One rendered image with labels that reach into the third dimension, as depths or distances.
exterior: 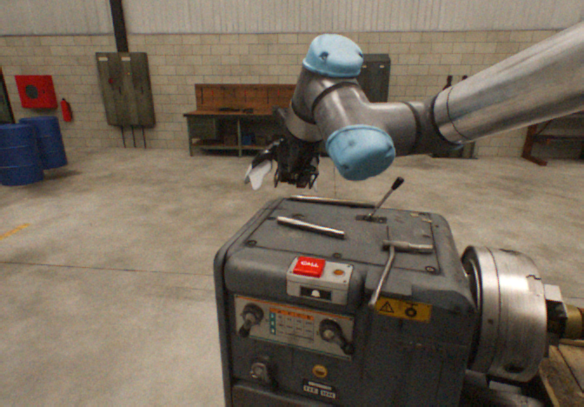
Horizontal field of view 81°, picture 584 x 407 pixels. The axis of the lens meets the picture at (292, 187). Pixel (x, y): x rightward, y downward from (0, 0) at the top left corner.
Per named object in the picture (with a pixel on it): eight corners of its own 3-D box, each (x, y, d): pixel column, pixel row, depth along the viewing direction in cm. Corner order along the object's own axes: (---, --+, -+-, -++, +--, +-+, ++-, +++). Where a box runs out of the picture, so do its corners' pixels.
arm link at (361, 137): (434, 143, 41) (394, 80, 46) (354, 150, 37) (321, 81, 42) (401, 179, 47) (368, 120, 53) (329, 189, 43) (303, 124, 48)
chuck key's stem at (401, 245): (430, 250, 82) (381, 246, 84) (432, 243, 81) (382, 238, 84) (432, 256, 80) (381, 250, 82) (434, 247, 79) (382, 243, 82)
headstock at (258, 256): (214, 386, 91) (201, 258, 79) (274, 285, 134) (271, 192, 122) (454, 455, 75) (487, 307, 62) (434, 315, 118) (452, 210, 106)
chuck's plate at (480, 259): (472, 398, 77) (488, 263, 74) (448, 331, 107) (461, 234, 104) (488, 402, 76) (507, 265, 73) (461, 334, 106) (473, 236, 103)
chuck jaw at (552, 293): (511, 316, 84) (528, 296, 75) (507, 296, 87) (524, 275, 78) (563, 324, 81) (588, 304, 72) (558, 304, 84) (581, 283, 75)
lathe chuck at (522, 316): (488, 403, 76) (507, 265, 73) (461, 334, 106) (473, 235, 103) (535, 413, 73) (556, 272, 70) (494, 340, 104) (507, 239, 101)
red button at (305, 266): (292, 276, 73) (292, 269, 72) (300, 263, 78) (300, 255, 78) (320, 282, 71) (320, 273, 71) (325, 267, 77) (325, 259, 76)
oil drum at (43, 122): (22, 170, 612) (9, 120, 584) (48, 161, 668) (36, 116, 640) (52, 170, 606) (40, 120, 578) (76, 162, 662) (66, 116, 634)
